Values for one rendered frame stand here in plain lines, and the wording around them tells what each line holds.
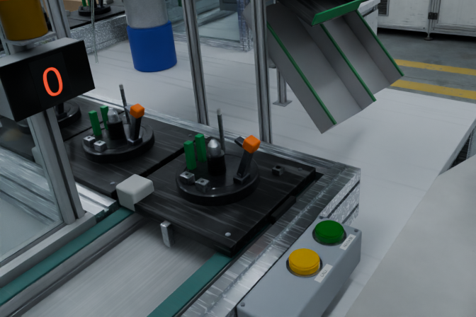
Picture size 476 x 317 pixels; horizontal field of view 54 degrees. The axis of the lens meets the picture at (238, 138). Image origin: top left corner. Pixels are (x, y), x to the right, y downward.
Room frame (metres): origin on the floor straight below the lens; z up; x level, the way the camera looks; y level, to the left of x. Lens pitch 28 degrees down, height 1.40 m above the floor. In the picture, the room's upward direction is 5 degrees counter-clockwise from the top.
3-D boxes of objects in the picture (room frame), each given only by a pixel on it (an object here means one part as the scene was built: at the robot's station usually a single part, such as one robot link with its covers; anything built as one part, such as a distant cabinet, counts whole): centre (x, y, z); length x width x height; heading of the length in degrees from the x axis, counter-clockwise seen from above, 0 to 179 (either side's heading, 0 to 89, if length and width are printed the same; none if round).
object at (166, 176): (0.66, 0.04, 0.96); 0.24 x 0.24 x 0.02; 50
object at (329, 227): (0.51, -0.12, 0.96); 0.04 x 0.04 x 0.02
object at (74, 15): (2.11, 0.58, 1.01); 0.24 x 0.24 x 0.13; 50
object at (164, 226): (0.57, 0.12, 0.95); 0.01 x 0.01 x 0.04; 50
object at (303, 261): (0.46, -0.07, 0.96); 0.04 x 0.04 x 0.02
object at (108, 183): (0.83, 0.24, 1.01); 0.24 x 0.24 x 0.13; 50
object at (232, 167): (0.66, 0.04, 0.98); 0.14 x 0.14 x 0.02
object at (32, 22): (0.59, 0.25, 1.28); 0.05 x 0.05 x 0.05
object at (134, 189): (0.65, 0.18, 0.97); 0.05 x 0.05 x 0.04; 50
